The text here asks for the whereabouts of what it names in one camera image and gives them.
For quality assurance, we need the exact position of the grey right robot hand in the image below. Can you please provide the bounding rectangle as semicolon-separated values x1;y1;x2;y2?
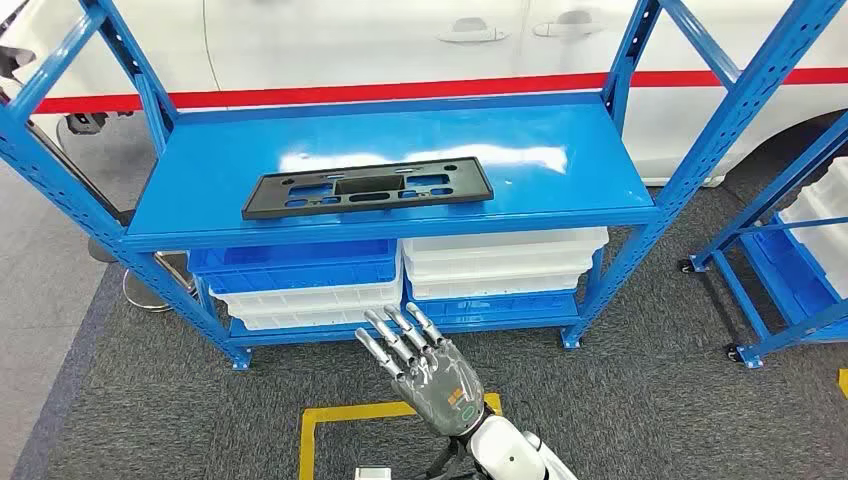
354;301;488;440

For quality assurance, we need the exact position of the black plastic plate frame part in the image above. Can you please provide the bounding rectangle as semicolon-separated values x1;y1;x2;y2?
241;156;496;222

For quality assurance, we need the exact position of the blue metal shelf rack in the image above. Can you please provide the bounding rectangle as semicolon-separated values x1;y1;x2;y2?
0;0;848;371

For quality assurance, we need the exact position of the yellow floor tape square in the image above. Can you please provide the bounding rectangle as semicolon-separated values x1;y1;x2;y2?
298;392;503;480

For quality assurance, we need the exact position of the red barrier belt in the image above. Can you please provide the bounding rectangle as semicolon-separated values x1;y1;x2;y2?
33;66;848;115

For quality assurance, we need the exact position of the chrome round floor base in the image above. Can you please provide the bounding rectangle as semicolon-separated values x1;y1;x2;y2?
121;250;199;314

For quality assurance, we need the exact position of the white car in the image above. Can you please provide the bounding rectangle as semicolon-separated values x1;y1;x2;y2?
0;0;848;188

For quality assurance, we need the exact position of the blue rack on casters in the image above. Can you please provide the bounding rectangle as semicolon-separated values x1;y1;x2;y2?
676;109;848;371

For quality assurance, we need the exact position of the black stanchion post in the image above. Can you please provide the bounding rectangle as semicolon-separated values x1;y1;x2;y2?
0;86;138;265

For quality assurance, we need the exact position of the white car door handle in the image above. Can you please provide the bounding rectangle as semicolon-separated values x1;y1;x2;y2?
437;17;511;45
531;9;605;38

